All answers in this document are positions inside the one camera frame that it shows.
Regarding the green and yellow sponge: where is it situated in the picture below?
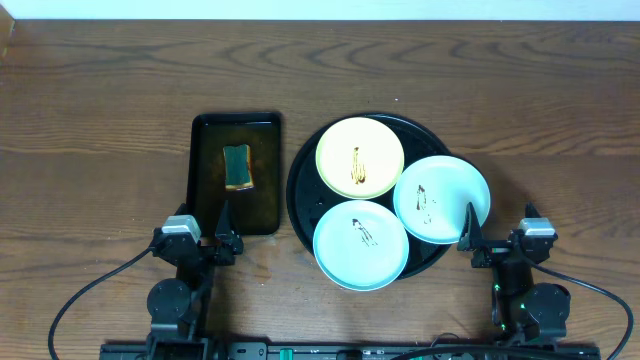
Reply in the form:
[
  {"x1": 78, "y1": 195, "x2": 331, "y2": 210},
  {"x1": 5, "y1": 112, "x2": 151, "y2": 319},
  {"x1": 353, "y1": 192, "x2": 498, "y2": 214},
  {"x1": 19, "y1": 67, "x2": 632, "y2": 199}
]
[{"x1": 223, "y1": 144, "x2": 254, "y2": 191}]

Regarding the pale green plate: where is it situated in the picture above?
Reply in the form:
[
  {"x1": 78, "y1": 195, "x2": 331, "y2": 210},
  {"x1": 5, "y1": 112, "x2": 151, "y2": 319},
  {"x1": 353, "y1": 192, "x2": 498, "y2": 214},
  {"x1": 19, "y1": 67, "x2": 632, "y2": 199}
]
[{"x1": 392, "y1": 155, "x2": 491, "y2": 245}]

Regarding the pale blue plate front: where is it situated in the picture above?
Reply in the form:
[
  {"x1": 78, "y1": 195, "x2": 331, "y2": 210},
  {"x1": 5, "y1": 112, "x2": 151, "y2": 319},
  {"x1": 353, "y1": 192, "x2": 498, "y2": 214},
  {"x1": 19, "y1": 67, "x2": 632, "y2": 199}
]
[{"x1": 313, "y1": 200, "x2": 409, "y2": 291}]

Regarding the yellow plate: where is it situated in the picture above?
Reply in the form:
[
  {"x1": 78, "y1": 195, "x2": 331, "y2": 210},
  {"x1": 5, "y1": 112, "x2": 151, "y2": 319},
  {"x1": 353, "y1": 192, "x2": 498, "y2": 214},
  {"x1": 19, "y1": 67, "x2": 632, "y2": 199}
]
[{"x1": 315, "y1": 117, "x2": 405, "y2": 199}]

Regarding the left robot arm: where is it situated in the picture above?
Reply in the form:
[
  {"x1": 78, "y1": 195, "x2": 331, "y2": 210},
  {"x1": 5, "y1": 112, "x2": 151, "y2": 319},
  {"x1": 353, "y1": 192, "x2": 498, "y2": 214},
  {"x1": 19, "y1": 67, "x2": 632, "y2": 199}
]
[{"x1": 146, "y1": 203, "x2": 244, "y2": 359}]

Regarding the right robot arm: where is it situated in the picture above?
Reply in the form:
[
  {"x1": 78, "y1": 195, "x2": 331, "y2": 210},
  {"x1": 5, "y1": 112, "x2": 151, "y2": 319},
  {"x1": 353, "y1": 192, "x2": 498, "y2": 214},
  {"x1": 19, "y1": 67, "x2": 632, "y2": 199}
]
[{"x1": 457, "y1": 203, "x2": 571, "y2": 346}]

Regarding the black rectangular tray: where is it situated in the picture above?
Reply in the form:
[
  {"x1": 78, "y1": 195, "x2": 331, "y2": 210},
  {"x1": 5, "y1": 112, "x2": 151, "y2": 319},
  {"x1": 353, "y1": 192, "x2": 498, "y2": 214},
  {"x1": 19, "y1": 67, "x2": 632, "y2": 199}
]
[{"x1": 186, "y1": 112, "x2": 281, "y2": 237}]

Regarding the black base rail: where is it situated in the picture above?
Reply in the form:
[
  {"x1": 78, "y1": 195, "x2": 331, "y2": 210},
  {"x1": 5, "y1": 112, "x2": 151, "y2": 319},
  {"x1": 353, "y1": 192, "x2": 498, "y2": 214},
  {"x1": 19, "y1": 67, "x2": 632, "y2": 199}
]
[{"x1": 98, "y1": 340, "x2": 601, "y2": 360}]

